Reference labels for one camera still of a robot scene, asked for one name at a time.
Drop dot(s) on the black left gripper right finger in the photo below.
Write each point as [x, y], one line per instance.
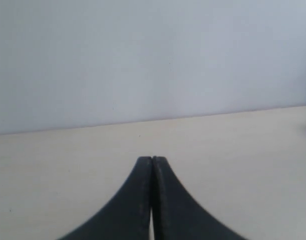
[176, 214]

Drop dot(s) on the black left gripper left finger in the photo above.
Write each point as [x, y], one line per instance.
[127, 214]

